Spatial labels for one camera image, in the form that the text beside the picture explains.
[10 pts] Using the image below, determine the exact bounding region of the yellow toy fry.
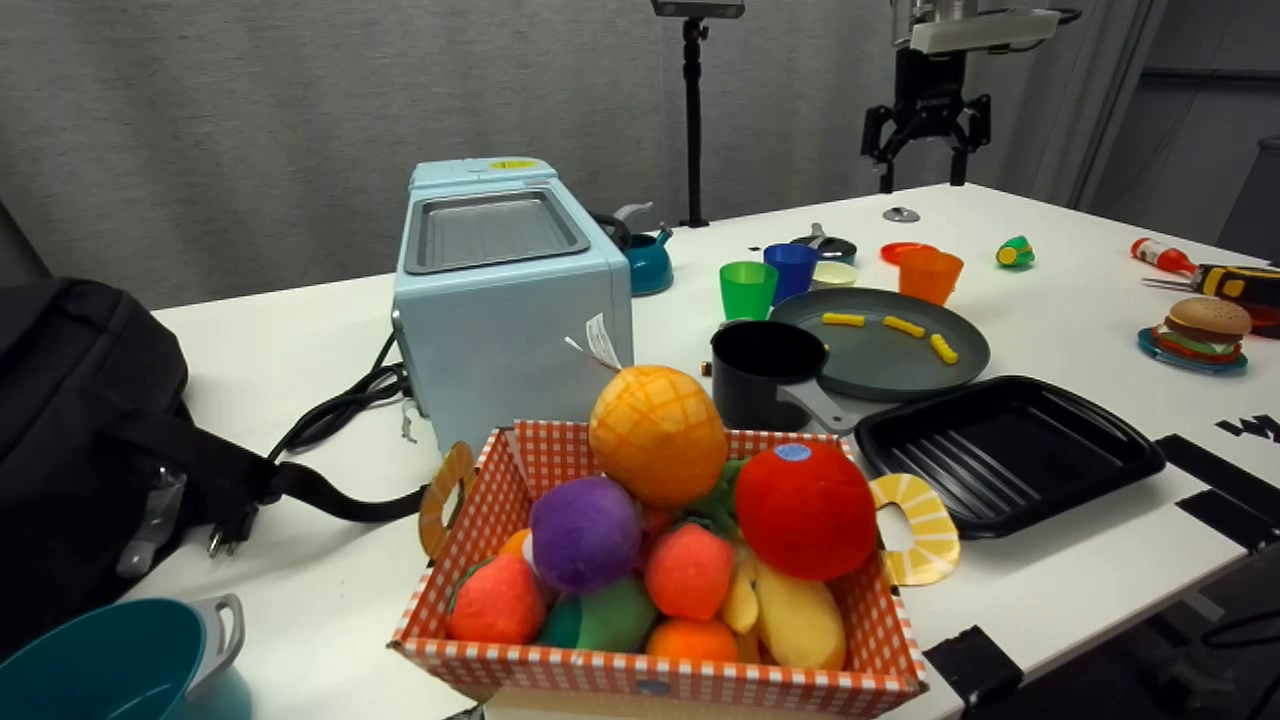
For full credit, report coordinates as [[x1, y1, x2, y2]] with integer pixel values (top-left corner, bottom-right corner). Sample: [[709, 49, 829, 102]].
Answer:
[[822, 313, 868, 326], [882, 314, 929, 341], [929, 332, 962, 363]]

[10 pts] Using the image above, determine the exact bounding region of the black camera tripod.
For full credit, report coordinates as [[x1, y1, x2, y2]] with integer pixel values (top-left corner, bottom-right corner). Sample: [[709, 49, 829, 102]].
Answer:
[[648, 0, 744, 227]]

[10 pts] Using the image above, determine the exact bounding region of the peach plush fruit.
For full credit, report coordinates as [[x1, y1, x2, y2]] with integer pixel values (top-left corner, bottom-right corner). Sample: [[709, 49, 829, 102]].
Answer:
[[645, 524, 737, 618]]

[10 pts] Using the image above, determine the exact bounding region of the light blue toaster oven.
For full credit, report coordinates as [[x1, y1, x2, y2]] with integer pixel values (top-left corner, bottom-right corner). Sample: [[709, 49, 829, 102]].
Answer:
[[393, 155, 634, 448]]

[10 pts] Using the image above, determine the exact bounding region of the black bag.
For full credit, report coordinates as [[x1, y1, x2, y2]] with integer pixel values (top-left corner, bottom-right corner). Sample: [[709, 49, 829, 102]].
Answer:
[[0, 196, 274, 659]]

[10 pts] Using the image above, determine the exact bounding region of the small black pot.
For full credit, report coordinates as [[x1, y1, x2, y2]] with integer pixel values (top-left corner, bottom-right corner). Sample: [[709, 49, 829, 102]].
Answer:
[[712, 318, 855, 431]]

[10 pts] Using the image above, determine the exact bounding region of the grey plate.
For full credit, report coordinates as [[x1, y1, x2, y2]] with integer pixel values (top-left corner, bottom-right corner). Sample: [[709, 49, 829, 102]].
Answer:
[[776, 286, 993, 403]]

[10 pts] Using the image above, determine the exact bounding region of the orange plush fruit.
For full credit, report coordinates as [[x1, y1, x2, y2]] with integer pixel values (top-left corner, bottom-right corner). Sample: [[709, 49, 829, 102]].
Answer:
[[589, 363, 729, 507]]

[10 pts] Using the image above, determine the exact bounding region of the toy burger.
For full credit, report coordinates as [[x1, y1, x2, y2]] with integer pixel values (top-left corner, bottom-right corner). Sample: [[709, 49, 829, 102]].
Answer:
[[1138, 295, 1253, 373]]

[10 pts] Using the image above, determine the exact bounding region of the orange plastic cup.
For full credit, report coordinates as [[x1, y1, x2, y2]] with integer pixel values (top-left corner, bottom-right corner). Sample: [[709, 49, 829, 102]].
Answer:
[[900, 248, 965, 302]]

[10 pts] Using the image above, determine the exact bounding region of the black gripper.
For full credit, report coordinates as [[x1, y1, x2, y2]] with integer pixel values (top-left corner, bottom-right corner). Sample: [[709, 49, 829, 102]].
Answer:
[[861, 49, 993, 193]]

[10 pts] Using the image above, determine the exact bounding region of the red plush tomato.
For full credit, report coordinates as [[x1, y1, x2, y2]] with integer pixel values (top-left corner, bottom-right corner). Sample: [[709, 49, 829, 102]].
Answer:
[[737, 441, 882, 578]]

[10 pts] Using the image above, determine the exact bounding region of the blue plastic cup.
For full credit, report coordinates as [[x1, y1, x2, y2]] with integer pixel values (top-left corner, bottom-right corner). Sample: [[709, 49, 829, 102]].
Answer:
[[765, 245, 817, 302]]

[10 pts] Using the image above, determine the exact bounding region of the small white bowl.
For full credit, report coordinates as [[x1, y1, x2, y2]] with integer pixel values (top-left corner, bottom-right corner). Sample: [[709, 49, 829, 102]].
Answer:
[[812, 260, 861, 286]]

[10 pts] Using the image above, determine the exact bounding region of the green plush fruit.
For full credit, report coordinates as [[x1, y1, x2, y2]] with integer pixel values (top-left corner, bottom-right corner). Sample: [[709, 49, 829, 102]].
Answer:
[[542, 576, 656, 650]]

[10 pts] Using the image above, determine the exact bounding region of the purple plush fruit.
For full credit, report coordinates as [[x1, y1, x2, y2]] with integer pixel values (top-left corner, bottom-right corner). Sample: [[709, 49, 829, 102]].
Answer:
[[529, 477, 639, 593]]

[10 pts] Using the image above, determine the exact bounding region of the green toy vegetable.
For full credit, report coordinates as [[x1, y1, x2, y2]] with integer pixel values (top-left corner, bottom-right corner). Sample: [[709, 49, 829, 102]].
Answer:
[[998, 234, 1036, 270]]

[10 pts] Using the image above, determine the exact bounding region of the black grill tray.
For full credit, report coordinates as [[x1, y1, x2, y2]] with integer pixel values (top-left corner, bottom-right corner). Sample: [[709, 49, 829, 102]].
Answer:
[[855, 377, 1164, 538]]

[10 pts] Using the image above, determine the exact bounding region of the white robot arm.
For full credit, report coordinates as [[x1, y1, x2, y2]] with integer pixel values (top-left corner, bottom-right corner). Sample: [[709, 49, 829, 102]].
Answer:
[[861, 0, 1076, 193]]

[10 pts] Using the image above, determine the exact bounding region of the yellow plush banana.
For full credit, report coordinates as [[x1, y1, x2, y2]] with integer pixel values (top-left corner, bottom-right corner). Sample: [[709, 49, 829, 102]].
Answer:
[[720, 555, 847, 668]]

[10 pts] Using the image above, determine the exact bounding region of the black power cable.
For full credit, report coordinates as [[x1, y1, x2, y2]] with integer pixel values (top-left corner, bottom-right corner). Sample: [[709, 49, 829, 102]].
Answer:
[[197, 326, 429, 555]]

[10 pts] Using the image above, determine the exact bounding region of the toy ketchup bottle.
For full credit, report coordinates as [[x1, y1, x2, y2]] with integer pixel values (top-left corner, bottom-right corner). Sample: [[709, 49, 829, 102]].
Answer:
[[1130, 234, 1280, 335]]

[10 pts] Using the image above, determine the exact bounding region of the teal pot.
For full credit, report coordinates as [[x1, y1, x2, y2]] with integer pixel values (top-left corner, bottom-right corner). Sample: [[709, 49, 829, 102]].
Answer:
[[0, 593, 257, 720]]

